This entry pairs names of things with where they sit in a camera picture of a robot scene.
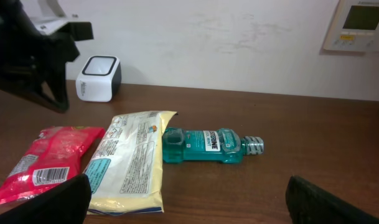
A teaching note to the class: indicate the blue Listerine mouthwash bottle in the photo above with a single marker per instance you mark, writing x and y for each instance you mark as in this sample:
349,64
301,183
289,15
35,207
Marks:
222,145

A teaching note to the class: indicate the wall thermostat control panel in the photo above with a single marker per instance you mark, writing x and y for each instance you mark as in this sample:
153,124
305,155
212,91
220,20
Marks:
355,27

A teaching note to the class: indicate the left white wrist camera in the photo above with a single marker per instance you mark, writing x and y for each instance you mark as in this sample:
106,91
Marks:
50,25

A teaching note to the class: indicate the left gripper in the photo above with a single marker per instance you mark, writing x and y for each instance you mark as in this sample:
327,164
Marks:
32,62

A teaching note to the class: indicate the red Hacks candy bag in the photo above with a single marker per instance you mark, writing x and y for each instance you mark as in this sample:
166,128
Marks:
52,158

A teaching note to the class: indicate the white barcode scanner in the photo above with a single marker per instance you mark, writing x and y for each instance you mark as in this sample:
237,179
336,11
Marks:
100,79

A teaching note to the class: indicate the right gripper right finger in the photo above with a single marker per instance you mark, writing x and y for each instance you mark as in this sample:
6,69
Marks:
309,204

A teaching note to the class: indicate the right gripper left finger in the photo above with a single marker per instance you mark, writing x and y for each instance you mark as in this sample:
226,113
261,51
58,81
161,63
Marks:
66,203

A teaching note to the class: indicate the yellow wet wipes pack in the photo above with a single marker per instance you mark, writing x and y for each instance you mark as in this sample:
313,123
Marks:
125,171

